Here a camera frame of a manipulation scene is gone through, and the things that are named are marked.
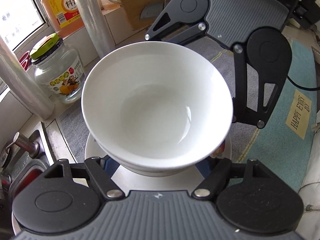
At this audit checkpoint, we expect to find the plastic cup stack right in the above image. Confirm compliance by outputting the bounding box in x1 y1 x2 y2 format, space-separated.
75 0 115 59

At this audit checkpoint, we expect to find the white fruit plate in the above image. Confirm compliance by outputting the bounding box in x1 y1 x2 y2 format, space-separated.
85 133 232 195

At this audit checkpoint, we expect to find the teal happy every day mat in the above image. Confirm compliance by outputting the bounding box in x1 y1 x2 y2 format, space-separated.
230 36 317 192

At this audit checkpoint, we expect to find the plain white bowl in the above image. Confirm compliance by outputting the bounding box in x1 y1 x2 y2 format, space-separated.
81 41 234 169

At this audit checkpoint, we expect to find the black cable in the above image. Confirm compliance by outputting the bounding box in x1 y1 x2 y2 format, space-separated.
286 74 320 91

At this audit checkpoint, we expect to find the grey checked table mat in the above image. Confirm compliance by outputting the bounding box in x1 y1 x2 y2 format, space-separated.
56 33 296 185

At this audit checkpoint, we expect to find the steel cleaver black handle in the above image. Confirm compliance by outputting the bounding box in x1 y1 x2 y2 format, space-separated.
139 2 164 21

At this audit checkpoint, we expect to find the glass jar green lid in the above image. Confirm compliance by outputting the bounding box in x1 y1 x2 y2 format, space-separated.
30 33 86 103

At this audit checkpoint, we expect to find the steel kitchen sink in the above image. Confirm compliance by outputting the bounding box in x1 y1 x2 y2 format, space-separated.
1 122 56 228

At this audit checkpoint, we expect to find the orange oil jug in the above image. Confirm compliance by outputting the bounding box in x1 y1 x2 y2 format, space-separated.
41 0 84 38

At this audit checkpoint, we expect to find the plastic cup stack left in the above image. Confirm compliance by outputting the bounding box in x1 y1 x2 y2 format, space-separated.
1 40 55 120

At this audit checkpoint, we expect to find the plastic cup stack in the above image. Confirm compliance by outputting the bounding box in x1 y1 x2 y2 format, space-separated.
75 0 115 59
1 40 55 120

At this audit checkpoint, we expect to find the white bowl pink pattern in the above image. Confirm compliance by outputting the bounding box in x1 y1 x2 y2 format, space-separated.
97 142 214 168

